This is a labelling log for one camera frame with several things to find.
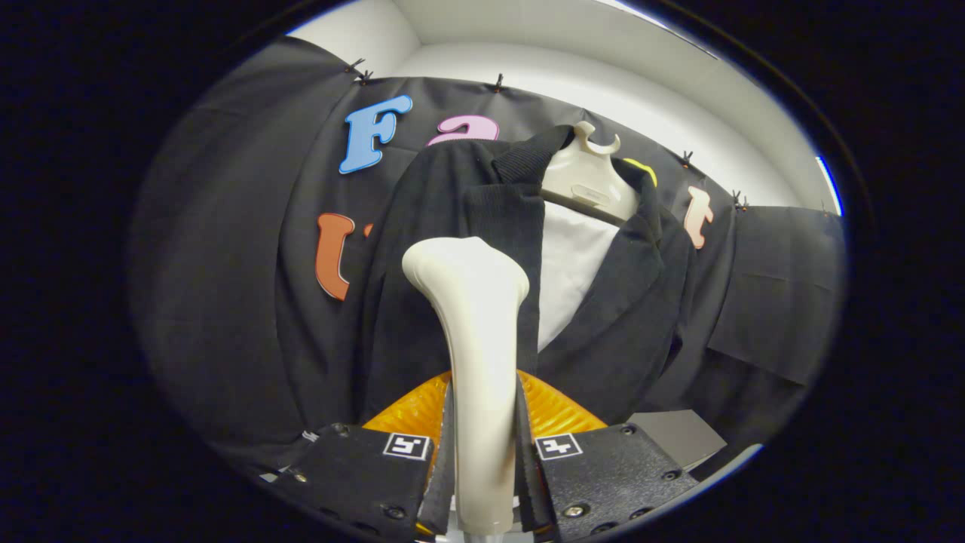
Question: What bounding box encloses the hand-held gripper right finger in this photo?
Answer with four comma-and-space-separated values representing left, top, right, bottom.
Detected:
516, 370, 702, 542

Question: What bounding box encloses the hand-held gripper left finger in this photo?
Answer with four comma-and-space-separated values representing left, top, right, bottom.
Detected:
275, 370, 457, 542

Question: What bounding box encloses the white garment steamer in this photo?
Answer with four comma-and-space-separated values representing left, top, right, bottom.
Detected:
401, 236, 531, 538

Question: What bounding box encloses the black jacket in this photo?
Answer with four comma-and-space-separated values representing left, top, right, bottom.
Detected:
360, 124, 698, 427

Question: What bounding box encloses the beige cabinet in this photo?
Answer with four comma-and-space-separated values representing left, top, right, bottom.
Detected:
627, 410, 728, 472

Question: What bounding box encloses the white padded hanger board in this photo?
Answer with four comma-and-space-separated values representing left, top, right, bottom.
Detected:
537, 200, 620, 354

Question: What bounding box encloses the black backdrop cloth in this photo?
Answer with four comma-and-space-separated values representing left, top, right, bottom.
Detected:
127, 36, 847, 472

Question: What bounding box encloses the cream plastic hanger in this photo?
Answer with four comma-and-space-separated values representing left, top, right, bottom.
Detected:
540, 121, 640, 225

